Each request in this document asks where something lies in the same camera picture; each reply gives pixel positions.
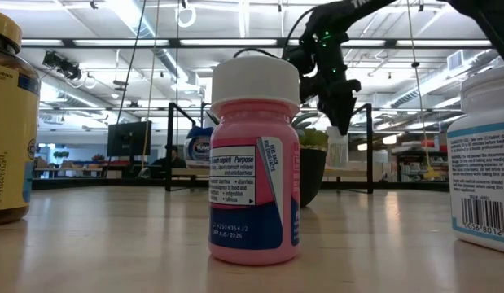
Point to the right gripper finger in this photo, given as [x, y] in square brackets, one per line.
[346, 114]
[335, 114]

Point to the small white medicine bottle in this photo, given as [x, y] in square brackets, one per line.
[337, 156]

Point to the pink medicine bottle white cap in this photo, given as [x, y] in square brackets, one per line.
[251, 228]

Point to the Tums bottle blue cap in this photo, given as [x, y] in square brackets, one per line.
[196, 148]

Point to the large white bottle with barcode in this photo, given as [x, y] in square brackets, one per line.
[483, 171]

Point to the amber bottle yellow label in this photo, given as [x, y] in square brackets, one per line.
[11, 122]

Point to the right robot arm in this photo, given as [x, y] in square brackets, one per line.
[492, 20]

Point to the green succulent plants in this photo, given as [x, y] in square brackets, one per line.
[314, 138]

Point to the black plant pot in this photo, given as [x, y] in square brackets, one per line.
[312, 175]

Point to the storage shelving with red bins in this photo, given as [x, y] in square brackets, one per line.
[414, 169]

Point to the person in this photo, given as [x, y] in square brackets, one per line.
[170, 160]

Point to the black computer monitor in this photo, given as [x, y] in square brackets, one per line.
[127, 140]

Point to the wooden background desk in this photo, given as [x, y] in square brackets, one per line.
[68, 169]

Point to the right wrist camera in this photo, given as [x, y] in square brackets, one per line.
[300, 61]

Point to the black overhead frame bar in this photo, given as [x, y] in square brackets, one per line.
[227, 42]

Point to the black frame wooden shelf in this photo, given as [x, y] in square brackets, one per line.
[169, 142]

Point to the black ceiling camera cluster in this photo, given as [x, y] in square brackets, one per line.
[62, 65]

